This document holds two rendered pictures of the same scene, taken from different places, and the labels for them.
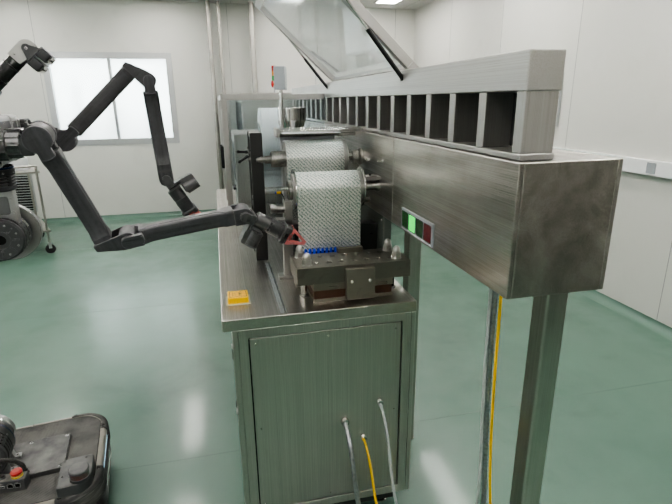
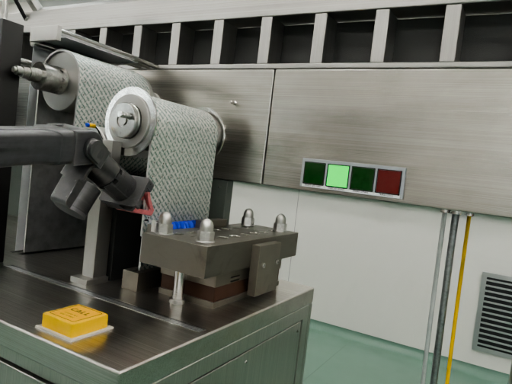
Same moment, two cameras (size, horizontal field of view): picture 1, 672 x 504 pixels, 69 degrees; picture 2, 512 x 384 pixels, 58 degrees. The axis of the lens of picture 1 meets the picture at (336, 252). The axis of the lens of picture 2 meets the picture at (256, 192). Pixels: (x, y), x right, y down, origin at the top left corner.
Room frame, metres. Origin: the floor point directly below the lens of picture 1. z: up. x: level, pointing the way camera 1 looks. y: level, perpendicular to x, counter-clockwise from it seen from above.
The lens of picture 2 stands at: (0.91, 0.70, 1.18)
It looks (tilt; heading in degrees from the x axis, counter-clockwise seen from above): 3 degrees down; 313
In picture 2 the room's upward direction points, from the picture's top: 7 degrees clockwise
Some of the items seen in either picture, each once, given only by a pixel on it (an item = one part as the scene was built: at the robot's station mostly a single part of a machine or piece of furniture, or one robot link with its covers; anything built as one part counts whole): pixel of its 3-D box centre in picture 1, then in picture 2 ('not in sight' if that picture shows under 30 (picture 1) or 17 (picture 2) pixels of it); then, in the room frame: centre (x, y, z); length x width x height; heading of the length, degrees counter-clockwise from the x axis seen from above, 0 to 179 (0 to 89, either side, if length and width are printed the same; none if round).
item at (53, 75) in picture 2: (278, 159); (49, 78); (2.04, 0.23, 1.33); 0.06 x 0.06 x 0.06; 13
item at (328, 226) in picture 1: (329, 229); (180, 193); (1.77, 0.02, 1.10); 0.23 x 0.01 x 0.18; 103
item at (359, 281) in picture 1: (360, 283); (265, 267); (1.57, -0.08, 0.96); 0.10 x 0.03 x 0.11; 103
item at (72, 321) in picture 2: (237, 297); (75, 320); (1.59, 0.34, 0.91); 0.07 x 0.07 x 0.02; 13
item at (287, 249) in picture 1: (284, 239); (95, 211); (1.82, 0.20, 1.05); 0.06 x 0.05 x 0.31; 103
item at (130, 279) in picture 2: not in sight; (174, 270); (1.77, 0.02, 0.92); 0.28 x 0.04 x 0.04; 103
